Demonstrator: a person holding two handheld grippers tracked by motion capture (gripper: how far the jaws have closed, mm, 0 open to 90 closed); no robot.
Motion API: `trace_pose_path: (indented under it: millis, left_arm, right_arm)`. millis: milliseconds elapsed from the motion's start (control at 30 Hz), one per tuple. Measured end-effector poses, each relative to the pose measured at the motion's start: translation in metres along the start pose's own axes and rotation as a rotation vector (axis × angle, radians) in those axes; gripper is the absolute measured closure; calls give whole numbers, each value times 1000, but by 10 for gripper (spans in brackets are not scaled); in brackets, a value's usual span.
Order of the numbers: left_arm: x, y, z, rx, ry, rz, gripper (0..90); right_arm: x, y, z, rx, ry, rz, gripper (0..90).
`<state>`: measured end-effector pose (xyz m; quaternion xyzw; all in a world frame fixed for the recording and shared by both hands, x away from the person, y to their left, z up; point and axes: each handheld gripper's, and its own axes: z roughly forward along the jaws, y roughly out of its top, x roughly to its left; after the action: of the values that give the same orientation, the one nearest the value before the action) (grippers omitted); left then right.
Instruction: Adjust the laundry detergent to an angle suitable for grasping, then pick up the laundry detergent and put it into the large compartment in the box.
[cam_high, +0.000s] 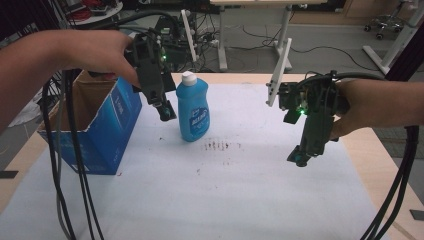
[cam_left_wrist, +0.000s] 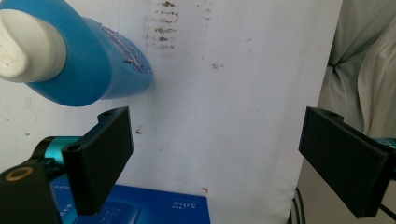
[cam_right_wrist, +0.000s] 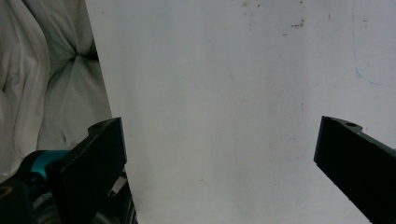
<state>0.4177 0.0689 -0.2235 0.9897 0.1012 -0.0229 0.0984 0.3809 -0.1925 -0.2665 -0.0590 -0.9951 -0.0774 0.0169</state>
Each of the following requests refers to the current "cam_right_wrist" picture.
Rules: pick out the white crumpled cloth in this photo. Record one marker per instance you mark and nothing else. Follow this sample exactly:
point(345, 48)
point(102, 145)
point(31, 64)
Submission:
point(37, 77)

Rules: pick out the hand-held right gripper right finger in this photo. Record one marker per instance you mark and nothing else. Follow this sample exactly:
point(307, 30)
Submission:
point(358, 158)

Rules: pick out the black and teal device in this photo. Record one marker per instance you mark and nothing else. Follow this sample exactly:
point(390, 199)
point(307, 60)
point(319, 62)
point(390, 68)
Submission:
point(18, 199)

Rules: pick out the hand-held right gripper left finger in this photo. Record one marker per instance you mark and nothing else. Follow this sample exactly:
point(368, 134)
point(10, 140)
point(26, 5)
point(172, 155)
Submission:
point(90, 168)

